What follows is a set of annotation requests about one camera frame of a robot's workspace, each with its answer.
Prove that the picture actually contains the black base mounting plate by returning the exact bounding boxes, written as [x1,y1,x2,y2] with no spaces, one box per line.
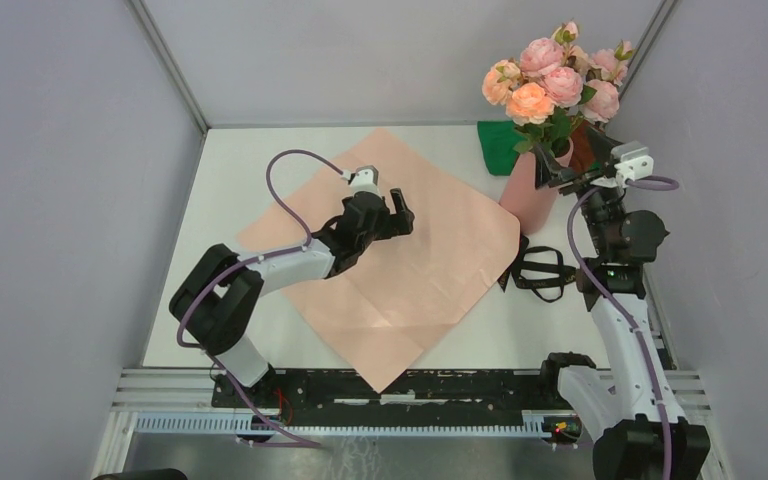
[244,369,573,427]

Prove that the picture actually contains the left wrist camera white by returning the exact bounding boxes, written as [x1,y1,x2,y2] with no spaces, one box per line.
[341,165,381,198]

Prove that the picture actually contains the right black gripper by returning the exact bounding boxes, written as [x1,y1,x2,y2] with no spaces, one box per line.
[534,125,629,255]

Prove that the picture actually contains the peach flower stem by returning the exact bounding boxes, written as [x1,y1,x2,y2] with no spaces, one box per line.
[481,59,556,153]
[565,44,591,77]

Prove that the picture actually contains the pink cylindrical vase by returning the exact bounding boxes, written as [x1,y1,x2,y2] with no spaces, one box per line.
[499,152,558,236]

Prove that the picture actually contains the pink flower bouquet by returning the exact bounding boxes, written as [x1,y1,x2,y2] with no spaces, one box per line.
[239,126,522,390]

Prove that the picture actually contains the black ribbon gold lettering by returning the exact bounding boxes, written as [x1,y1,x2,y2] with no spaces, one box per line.
[497,235,576,304]

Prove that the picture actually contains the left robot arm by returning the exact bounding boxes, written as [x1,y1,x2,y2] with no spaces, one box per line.
[169,188,415,408]

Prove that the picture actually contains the green cloth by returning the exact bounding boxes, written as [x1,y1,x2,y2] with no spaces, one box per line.
[476,120,524,177]

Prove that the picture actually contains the brown cloth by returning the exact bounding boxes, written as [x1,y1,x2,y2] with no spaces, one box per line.
[569,121,603,174]

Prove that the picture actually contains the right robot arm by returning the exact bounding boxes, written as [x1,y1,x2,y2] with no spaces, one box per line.
[535,126,711,479]

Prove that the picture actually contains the pink flower stem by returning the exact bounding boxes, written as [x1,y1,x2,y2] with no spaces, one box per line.
[580,40,635,123]
[518,20,590,156]

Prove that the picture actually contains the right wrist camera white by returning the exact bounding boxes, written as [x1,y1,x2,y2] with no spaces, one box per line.
[591,141,654,189]

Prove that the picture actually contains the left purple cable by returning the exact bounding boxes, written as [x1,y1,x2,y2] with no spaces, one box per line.
[175,149,326,450]

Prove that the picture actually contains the aluminium rail frame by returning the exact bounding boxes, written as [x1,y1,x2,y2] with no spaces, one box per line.
[111,368,711,414]

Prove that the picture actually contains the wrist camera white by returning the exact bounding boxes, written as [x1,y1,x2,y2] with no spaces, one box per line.
[591,141,654,189]
[341,165,381,198]

